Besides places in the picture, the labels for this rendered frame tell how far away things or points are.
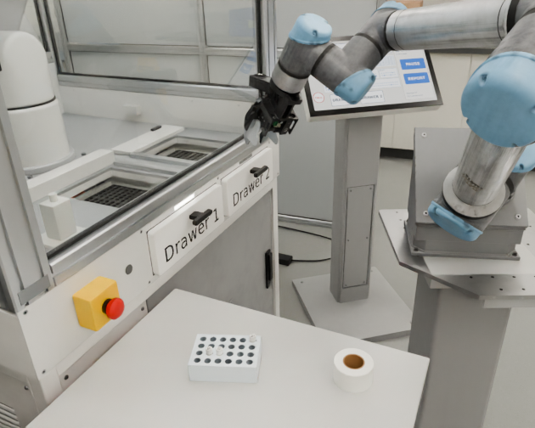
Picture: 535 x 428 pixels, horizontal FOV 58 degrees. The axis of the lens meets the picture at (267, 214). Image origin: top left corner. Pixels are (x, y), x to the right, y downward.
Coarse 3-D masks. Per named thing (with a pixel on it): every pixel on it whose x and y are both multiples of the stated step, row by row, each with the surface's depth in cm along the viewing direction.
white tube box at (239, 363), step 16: (208, 336) 93; (224, 336) 93; (240, 336) 93; (256, 336) 93; (192, 352) 89; (224, 352) 89; (240, 352) 89; (256, 352) 89; (192, 368) 87; (208, 368) 86; (224, 368) 86; (240, 368) 86; (256, 368) 86
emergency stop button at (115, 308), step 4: (112, 300) 88; (116, 300) 88; (120, 300) 89; (108, 304) 88; (112, 304) 88; (116, 304) 88; (120, 304) 89; (124, 304) 90; (108, 308) 87; (112, 308) 87; (116, 308) 88; (120, 308) 89; (124, 308) 90; (108, 312) 87; (112, 312) 88; (116, 312) 88; (120, 312) 89; (108, 316) 88; (112, 316) 88; (116, 316) 89; (120, 316) 90
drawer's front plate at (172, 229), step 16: (208, 192) 122; (192, 208) 116; (208, 208) 123; (160, 224) 107; (176, 224) 111; (192, 224) 117; (208, 224) 124; (160, 240) 106; (176, 240) 112; (192, 240) 118; (160, 256) 108; (176, 256) 113; (160, 272) 109
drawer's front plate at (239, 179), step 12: (264, 156) 148; (240, 168) 136; (228, 180) 130; (240, 180) 136; (252, 180) 143; (264, 180) 151; (228, 192) 131; (252, 192) 145; (228, 204) 132; (240, 204) 139; (228, 216) 134
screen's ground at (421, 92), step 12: (396, 60) 182; (408, 72) 181; (312, 84) 174; (408, 84) 180; (420, 84) 181; (432, 84) 182; (312, 96) 172; (324, 96) 173; (384, 96) 177; (396, 96) 178; (408, 96) 179; (420, 96) 180; (432, 96) 180; (324, 108) 172; (336, 108) 173
